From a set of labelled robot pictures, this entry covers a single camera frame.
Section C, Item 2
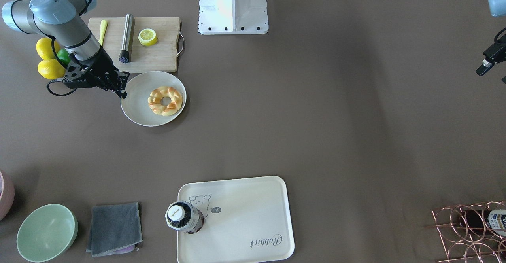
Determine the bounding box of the green bowl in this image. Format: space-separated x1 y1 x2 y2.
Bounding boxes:
16 204 78 263

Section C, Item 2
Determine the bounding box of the white serving tray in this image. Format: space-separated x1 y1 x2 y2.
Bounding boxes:
177 175 295 263

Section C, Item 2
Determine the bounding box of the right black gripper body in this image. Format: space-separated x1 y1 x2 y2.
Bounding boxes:
70 46 117 88

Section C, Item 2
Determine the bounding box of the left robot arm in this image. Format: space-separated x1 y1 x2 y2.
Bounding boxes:
476 0 506 77

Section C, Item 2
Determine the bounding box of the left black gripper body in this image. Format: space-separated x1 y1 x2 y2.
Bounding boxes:
483 38 506 66

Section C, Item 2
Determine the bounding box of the yellow plastic knife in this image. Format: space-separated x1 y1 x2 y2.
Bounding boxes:
99 19 108 45

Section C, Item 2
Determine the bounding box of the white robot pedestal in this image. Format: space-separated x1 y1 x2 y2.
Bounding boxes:
198 0 269 35

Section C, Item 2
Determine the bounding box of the wooden cutting board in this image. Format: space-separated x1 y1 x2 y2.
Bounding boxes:
87 17 181 74

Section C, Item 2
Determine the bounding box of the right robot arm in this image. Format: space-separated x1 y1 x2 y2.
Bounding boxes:
2 0 129 98

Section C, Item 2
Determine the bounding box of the dark sauce bottle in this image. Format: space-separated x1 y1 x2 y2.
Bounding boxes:
165 201 204 234

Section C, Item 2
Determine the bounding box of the half lemon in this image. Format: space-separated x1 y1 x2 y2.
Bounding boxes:
138 28 158 46

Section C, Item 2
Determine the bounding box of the white plate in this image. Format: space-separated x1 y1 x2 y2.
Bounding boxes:
121 71 187 127

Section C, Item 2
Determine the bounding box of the pink bowl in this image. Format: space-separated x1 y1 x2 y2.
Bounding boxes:
0 170 15 220

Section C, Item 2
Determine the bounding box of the bottle in rack rear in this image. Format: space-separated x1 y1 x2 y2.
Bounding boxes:
459 209 506 238

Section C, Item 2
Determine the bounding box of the braided donut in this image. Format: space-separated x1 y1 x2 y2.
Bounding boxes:
147 86 184 116

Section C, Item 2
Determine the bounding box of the grey cloth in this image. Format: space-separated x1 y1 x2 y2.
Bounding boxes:
86 202 143 257

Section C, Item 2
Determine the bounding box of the yellow lemon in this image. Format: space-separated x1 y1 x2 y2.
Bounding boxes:
36 37 60 61
37 59 66 80

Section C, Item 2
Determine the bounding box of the copper wire bottle rack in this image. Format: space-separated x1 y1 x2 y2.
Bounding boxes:
431 201 506 263

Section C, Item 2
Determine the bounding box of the green lime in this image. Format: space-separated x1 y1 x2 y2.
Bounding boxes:
57 48 71 67

